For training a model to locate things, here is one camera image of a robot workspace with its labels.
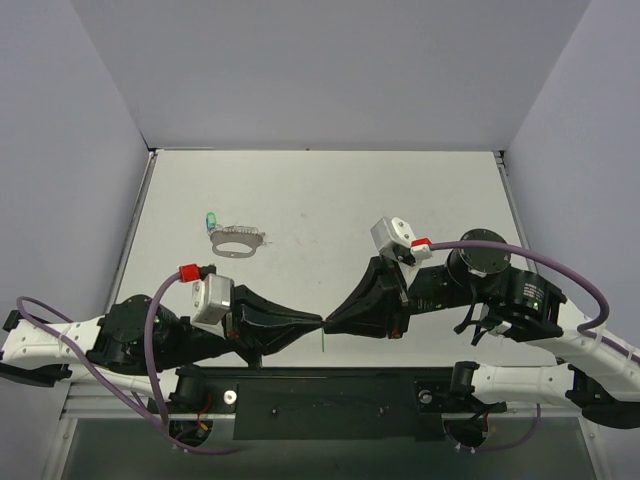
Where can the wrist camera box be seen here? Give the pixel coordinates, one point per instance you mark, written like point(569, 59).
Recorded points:
point(212, 300)
point(395, 240)

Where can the green blue key tag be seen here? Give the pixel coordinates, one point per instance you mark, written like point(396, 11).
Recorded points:
point(210, 222)

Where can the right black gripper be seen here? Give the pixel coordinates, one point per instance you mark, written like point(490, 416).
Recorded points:
point(397, 301)

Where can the aluminium frame rail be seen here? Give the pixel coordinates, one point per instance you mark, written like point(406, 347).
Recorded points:
point(82, 406)

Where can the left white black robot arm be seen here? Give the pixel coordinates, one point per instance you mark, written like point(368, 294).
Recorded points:
point(39, 353)

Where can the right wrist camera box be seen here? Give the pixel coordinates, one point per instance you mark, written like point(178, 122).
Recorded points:
point(395, 240)

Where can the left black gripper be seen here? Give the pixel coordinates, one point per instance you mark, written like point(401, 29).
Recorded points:
point(230, 325)

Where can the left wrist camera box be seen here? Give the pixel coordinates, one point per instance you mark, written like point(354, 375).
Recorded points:
point(212, 300)

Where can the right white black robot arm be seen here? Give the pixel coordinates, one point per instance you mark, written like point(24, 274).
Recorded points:
point(508, 292)

